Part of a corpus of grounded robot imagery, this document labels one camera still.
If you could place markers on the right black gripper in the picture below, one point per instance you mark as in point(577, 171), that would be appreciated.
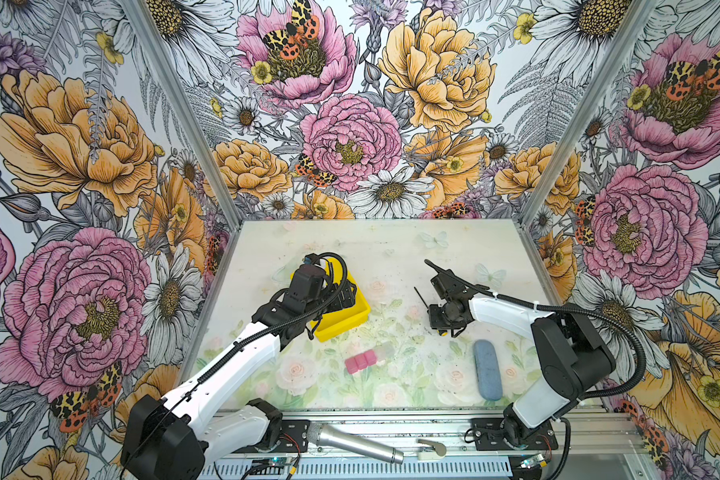
point(436, 324)

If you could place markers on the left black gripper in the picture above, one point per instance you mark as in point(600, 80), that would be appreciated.
point(348, 297)

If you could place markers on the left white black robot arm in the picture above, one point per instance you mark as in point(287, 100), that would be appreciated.
point(179, 435)

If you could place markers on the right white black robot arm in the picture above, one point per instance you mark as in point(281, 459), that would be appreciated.
point(571, 353)

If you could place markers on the yellow plastic bin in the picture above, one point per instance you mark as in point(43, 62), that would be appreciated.
point(354, 309)

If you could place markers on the blue grey glasses case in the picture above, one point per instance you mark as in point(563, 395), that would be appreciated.
point(488, 372)

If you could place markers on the pink block toy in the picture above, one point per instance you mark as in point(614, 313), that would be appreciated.
point(361, 361)

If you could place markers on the white hook clip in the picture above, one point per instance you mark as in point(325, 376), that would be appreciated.
point(430, 451)

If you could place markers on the silver microphone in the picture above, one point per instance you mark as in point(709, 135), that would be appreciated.
point(325, 435)

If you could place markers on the green circuit board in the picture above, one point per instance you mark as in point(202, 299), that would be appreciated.
point(283, 468)

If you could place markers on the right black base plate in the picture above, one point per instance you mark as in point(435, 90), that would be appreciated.
point(499, 434)

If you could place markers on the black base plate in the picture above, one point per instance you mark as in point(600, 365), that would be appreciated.
point(499, 434)
point(292, 438)

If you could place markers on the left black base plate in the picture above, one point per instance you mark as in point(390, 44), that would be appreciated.
point(292, 438)

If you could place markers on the aluminium front rail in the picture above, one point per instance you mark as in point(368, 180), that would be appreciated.
point(593, 430)

